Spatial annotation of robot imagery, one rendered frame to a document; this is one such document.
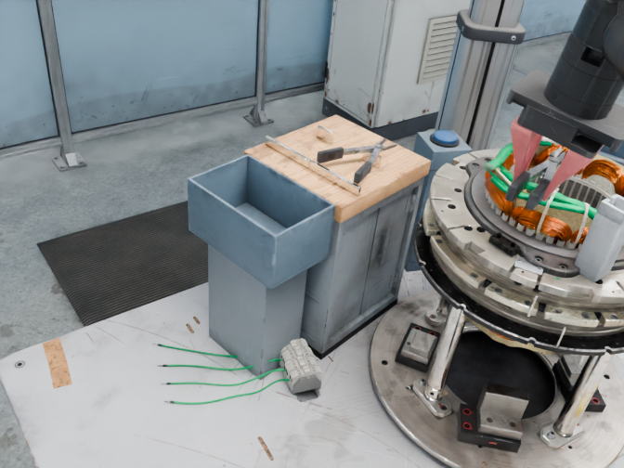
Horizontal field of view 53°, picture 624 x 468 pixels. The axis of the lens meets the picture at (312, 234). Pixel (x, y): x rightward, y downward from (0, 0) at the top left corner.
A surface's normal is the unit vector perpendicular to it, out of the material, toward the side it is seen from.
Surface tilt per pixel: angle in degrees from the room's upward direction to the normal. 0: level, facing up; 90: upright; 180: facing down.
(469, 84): 90
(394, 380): 0
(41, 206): 0
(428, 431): 0
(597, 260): 90
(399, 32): 90
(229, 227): 90
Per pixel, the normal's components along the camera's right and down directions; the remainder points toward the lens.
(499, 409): -0.18, 0.57
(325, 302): -0.68, 0.38
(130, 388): 0.09, -0.80
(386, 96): 0.58, 0.52
